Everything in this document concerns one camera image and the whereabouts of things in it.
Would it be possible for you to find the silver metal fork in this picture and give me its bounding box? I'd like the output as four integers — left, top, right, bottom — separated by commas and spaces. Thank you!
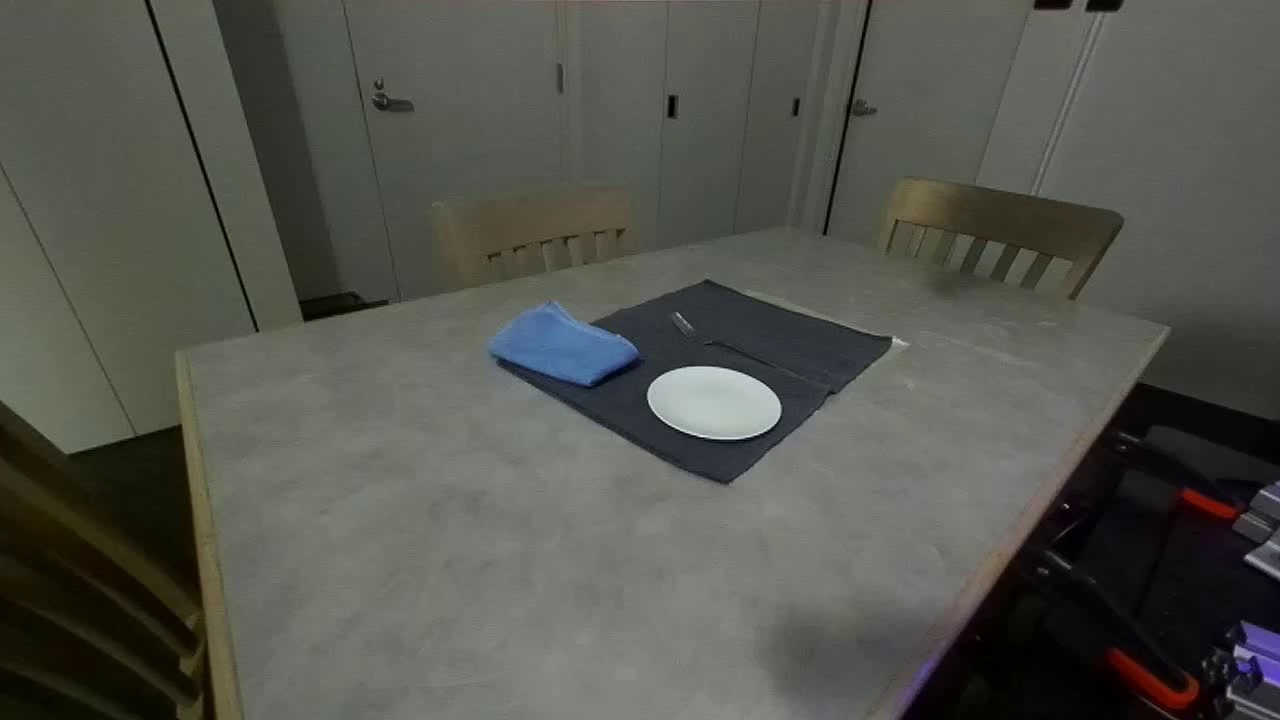
669, 309, 778, 373

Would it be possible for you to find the blue folded cloth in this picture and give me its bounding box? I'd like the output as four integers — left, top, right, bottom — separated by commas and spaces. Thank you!
483, 298, 642, 390

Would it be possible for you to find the white round plate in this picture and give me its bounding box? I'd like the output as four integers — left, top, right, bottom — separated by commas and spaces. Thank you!
642, 362, 787, 449

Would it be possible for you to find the light wooden slat-back chair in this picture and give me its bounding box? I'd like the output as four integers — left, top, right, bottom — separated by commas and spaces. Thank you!
429, 181, 639, 296
0, 397, 216, 720
876, 177, 1127, 303

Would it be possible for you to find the dark grey cloth placemat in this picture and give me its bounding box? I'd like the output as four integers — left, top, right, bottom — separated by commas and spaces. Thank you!
490, 276, 894, 489

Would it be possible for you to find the white door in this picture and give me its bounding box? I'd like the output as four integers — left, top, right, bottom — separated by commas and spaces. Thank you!
821, 0, 1035, 249
341, 0, 579, 303

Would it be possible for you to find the black clamp orange handle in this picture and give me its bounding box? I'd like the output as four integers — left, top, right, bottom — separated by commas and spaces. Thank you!
1035, 538, 1209, 720
1116, 459, 1252, 532

